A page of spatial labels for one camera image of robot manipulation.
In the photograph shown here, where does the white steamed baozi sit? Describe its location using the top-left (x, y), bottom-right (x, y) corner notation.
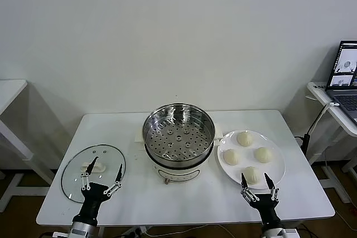
top-left (254, 147), bottom-right (273, 164)
top-left (237, 130), bottom-right (254, 147)
top-left (223, 149), bottom-right (241, 166)
top-left (242, 166), bottom-right (263, 185)

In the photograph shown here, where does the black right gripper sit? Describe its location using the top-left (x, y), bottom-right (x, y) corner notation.
top-left (240, 172), bottom-right (280, 226)

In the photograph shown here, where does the white empty side table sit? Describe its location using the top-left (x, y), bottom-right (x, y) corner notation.
top-left (0, 79), bottom-right (56, 213)

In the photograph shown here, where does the grey open laptop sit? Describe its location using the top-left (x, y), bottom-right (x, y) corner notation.
top-left (325, 40), bottom-right (357, 125)

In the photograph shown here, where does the white round plate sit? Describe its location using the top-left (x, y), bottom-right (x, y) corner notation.
top-left (217, 129), bottom-right (287, 190)

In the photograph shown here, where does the perforated steel steamer basket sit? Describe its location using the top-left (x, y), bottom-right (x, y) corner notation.
top-left (142, 103), bottom-right (216, 167)

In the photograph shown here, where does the white power strip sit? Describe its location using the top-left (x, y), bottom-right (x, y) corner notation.
top-left (122, 226), bottom-right (148, 238)

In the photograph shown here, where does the glass lid with white handle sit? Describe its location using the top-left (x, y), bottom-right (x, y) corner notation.
top-left (60, 144), bottom-right (127, 204)

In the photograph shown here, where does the white electric cooker pot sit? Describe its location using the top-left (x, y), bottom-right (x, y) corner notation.
top-left (134, 123), bottom-right (224, 185)

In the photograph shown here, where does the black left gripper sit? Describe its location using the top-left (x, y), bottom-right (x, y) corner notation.
top-left (73, 156), bottom-right (124, 226)

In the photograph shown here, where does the white laptop side table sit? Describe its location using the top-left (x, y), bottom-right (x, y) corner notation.
top-left (306, 81), bottom-right (357, 204)

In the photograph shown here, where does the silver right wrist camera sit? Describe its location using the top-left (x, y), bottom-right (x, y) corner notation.
top-left (284, 228), bottom-right (301, 238)

